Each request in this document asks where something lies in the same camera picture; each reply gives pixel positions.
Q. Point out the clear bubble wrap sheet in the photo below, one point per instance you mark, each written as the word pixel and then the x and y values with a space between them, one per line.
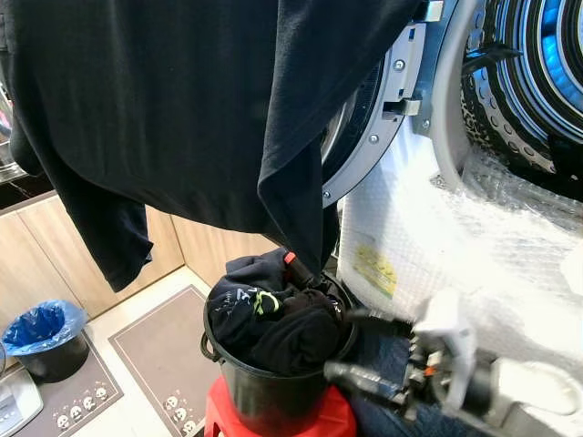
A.
pixel 455 237

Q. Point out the small red black object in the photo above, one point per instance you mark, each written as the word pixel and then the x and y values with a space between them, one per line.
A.
pixel 291 266

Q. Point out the large black shirt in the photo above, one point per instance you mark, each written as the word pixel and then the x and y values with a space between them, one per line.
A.
pixel 164 100

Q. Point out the black garment with green logo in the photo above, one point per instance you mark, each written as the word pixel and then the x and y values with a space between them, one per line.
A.
pixel 239 300

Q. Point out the white bathroom scale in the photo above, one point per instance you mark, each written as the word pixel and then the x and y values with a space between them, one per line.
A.
pixel 16 405

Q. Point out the black plastic bucket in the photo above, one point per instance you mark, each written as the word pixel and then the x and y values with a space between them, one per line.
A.
pixel 264 396

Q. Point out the red plastic stool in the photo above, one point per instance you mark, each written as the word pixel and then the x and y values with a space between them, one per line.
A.
pixel 319 421

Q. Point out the yellow sticker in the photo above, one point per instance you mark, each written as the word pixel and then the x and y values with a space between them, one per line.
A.
pixel 375 269

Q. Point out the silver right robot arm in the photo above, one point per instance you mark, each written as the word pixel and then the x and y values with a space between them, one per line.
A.
pixel 537 396

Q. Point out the white washing machine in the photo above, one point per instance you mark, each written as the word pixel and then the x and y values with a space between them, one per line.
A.
pixel 528 55

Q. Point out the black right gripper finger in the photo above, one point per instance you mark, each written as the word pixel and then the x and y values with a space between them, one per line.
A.
pixel 378 320
pixel 364 380

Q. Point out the wooden cabinet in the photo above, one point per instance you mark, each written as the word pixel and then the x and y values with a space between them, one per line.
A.
pixel 36 255

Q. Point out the plain black garment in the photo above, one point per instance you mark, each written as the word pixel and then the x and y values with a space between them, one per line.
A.
pixel 305 341

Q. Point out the white paper tag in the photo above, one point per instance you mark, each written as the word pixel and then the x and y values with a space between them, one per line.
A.
pixel 574 269

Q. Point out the black bin with blue bag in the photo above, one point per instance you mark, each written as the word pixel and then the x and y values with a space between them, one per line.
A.
pixel 41 332

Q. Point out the grey patterned floor mat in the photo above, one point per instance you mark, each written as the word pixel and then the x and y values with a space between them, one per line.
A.
pixel 155 355
pixel 82 401

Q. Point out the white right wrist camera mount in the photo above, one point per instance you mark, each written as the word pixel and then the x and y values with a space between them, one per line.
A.
pixel 448 319

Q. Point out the grey washing machine door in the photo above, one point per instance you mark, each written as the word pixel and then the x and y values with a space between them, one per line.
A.
pixel 387 109

